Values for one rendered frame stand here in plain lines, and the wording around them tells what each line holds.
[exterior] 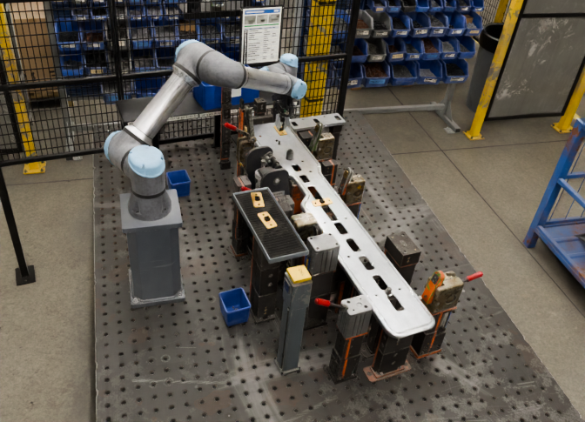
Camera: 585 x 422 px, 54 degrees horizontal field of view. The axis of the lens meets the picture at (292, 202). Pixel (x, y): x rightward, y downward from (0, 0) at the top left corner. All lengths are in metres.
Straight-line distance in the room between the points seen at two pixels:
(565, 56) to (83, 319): 4.14
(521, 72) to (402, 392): 3.50
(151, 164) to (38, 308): 1.61
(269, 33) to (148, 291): 1.48
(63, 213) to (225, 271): 1.75
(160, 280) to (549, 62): 3.91
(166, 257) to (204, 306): 0.27
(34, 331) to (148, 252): 1.27
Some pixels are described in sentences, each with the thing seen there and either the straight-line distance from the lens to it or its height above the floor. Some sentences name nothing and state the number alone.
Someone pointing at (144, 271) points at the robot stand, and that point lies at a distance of 2.23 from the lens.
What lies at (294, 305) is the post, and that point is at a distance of 1.87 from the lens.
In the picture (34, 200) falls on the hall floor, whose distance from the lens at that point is 4.14.
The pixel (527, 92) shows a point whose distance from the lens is 5.32.
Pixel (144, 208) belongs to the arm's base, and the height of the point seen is 1.15.
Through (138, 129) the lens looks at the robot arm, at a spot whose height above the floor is 1.35.
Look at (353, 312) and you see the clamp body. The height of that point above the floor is 1.06.
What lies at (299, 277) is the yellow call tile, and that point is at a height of 1.16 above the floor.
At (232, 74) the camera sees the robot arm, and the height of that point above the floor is 1.54.
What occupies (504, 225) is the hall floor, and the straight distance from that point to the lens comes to 4.27.
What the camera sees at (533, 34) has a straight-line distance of 5.04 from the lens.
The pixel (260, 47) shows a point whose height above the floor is 1.24.
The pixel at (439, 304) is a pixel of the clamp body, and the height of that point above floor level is 0.99.
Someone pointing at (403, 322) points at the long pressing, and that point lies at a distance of 1.96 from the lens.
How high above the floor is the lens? 2.42
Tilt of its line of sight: 37 degrees down
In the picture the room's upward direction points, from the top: 6 degrees clockwise
